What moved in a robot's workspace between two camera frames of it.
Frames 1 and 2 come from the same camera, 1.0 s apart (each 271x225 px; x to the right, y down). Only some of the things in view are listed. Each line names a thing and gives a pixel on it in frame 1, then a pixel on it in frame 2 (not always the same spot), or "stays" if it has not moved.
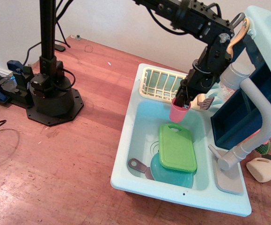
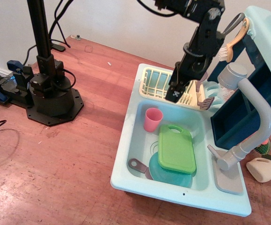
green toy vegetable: [264, 149] stays
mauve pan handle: [135, 164] stays
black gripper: [206, 69] → [193, 66]
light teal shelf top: [269, 28] stays
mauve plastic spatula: [206, 104] stays
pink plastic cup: [178, 113] → [153, 117]
